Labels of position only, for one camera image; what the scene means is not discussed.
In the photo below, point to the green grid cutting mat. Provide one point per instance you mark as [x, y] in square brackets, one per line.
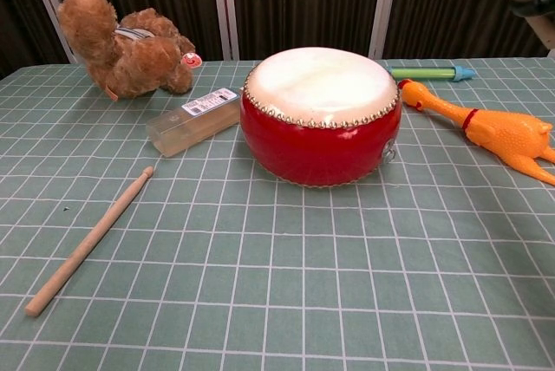
[260, 280]

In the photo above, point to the yellow rubber chicken toy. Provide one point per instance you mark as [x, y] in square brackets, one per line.
[503, 132]

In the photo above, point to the red drum white skin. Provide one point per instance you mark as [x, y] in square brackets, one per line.
[316, 137]

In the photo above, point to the green blue water squirter tube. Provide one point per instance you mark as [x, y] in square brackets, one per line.
[427, 72]

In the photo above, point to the clear plastic box with label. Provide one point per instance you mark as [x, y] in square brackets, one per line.
[191, 126]

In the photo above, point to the brown plush teddy bear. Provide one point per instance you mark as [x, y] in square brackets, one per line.
[130, 54]

